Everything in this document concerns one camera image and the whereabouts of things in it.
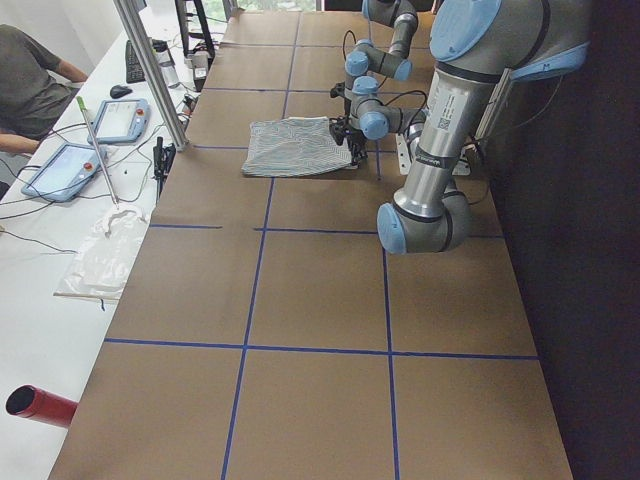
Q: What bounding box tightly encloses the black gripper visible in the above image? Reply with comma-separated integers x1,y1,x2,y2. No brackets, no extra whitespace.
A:
345,125,368,166

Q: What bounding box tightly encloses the striped polo shirt white collar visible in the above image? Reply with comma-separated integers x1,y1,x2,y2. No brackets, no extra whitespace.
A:
241,117,352,177

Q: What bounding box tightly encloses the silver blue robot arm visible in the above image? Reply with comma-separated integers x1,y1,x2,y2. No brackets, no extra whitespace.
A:
344,0,592,254
344,0,419,99

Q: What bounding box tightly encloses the black clamp tool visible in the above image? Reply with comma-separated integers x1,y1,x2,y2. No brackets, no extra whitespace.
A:
153,136,176,201

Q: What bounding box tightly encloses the black keyboard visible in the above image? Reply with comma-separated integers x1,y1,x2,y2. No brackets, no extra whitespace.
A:
125,40,145,84

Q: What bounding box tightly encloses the upper blue teach pendant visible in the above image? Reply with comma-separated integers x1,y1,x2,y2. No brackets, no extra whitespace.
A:
92,99,150,145

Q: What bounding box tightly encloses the blue teach pendant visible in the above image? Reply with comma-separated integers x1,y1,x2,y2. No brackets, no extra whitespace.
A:
92,99,150,145
21,142,101,202

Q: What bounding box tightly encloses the black computer mouse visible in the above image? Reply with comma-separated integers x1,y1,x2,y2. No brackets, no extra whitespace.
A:
109,85,133,99

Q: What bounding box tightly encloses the metal reacher grabber stick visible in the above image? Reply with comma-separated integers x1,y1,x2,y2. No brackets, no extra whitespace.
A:
75,95,120,210

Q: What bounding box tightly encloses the clear plastic bag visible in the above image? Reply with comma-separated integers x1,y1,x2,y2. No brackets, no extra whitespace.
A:
53,203,148,302

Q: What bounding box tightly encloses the lower blue teach pendant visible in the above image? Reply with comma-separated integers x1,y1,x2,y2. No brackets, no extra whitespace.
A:
21,142,101,202

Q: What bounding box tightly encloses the seated person grey shirt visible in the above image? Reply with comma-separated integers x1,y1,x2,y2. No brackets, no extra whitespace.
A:
1,24,88,154

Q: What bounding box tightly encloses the red cylinder bottle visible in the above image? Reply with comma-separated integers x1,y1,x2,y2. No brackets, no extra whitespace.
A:
5,385,78,428

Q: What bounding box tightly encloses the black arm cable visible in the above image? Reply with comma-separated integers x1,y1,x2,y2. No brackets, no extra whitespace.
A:
341,28,374,64
369,89,484,206

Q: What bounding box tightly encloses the aluminium frame post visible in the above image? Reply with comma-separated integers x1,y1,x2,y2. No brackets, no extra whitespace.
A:
114,0,188,152

